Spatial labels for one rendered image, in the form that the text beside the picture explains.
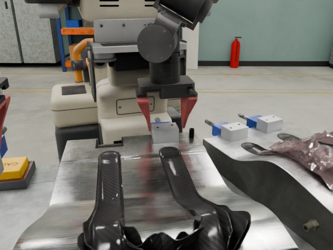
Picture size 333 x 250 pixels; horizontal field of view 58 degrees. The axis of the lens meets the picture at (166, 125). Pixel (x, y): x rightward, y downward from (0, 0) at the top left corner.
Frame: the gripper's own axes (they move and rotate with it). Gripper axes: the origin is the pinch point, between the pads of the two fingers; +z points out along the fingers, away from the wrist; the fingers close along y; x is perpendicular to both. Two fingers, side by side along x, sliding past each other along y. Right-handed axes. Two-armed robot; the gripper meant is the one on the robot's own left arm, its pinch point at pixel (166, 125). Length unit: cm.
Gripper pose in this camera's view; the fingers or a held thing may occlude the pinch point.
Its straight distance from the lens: 60.1
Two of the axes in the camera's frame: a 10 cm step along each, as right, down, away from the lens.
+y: 9.9, -0.9, 1.4
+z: 0.3, 9.2, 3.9
